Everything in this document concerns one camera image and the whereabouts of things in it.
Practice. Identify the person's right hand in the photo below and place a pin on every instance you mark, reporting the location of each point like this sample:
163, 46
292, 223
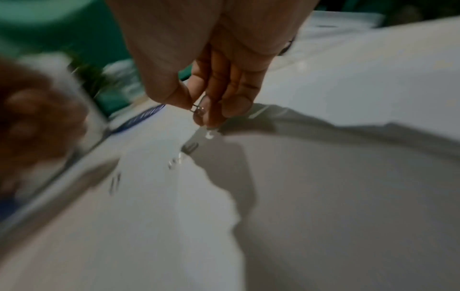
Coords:
187, 42

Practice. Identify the clear plastic cup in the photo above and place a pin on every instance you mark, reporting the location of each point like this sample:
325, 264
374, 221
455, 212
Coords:
124, 74

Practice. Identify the person's left hand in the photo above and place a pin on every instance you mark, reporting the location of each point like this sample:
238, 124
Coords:
36, 128

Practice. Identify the white table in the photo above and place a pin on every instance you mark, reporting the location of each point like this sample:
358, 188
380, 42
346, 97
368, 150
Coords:
341, 85

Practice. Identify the blue round card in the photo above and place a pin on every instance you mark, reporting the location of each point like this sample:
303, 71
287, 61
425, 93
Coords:
140, 117

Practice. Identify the clear plastic storage box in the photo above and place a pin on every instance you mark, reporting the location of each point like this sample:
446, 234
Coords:
95, 125

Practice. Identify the clear plastic box lid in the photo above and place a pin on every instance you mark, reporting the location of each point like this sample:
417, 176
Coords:
334, 22

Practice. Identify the green fabric curtain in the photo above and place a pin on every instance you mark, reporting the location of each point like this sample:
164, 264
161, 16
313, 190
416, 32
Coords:
54, 17

